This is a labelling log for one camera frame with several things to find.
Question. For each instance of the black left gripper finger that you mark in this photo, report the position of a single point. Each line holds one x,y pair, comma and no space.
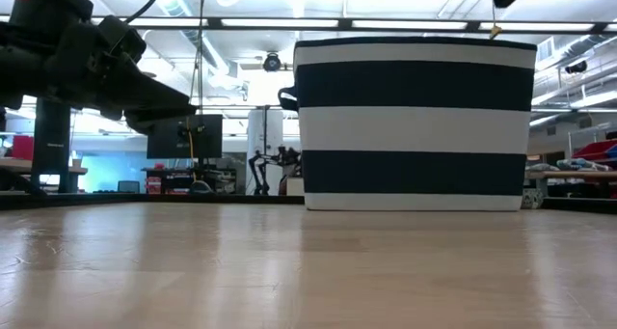
149,95
154,119

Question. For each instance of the black background robot arm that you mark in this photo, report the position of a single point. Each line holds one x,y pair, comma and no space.
260,167

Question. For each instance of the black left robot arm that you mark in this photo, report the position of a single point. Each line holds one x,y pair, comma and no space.
24,63

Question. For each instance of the pile of folded clothes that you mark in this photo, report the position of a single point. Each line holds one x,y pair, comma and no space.
578,165

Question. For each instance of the black monitor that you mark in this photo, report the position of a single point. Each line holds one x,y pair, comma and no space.
164,138

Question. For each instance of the small yellow hanging tag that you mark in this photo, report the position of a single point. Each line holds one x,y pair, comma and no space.
495,31

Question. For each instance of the shelf with red boxes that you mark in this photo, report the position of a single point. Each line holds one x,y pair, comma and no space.
164,182

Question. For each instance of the white cup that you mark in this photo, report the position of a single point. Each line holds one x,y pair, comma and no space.
77,163

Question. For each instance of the white column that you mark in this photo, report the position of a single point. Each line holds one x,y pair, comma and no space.
258,136

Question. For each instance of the red box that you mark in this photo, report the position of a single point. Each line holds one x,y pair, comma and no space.
22,148

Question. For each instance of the wooden desk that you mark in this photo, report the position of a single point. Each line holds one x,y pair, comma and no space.
14,165

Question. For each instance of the red storage bin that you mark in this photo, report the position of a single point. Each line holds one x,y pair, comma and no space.
595,151

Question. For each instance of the wooden table with dark legs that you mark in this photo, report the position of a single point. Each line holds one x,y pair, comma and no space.
578,175

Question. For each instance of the patterned ceramic pot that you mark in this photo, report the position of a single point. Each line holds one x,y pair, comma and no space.
532,199

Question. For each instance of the silver ceiling duct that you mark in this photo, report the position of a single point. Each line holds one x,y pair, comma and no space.
212,59

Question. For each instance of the black ceiling camera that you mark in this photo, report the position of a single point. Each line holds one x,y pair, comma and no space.
576,67

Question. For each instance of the black dome camera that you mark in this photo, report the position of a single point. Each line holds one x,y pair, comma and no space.
272,63

